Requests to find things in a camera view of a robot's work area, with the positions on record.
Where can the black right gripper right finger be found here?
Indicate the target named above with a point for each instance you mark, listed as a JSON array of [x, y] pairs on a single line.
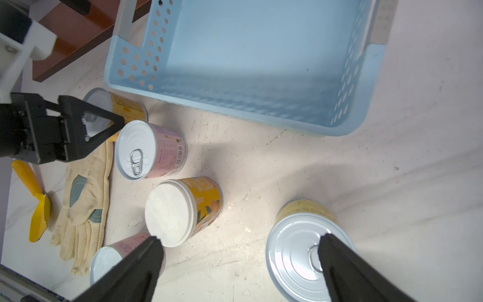
[[350, 278]]

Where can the orange can white lid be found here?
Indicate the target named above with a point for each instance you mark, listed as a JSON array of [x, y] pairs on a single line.
[[177, 210]]

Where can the brown wooden riser shelf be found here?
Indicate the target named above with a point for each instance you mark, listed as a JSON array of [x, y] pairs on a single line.
[[76, 35]]

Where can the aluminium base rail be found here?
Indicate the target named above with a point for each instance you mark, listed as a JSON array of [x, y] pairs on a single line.
[[15, 287]]

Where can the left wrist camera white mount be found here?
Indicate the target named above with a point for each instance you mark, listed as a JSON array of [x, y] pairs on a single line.
[[21, 39]]

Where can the tan label can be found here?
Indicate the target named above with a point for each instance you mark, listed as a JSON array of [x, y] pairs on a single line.
[[292, 249]]

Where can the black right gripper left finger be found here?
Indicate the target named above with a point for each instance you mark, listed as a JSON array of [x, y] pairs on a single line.
[[134, 278]]

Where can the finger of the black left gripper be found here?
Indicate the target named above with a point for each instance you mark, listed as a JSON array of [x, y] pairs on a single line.
[[77, 144]]

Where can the yellow label can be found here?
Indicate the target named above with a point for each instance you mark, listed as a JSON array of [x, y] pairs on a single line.
[[119, 105]]

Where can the pink label can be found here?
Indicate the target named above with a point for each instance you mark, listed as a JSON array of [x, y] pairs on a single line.
[[107, 257], [144, 150]]

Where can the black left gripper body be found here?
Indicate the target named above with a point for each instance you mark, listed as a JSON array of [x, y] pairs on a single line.
[[33, 129]]

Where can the cream work glove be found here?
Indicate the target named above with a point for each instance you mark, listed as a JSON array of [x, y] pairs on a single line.
[[80, 227]]

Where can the light blue plastic basket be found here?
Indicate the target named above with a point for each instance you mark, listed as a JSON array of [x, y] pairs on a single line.
[[308, 66]]

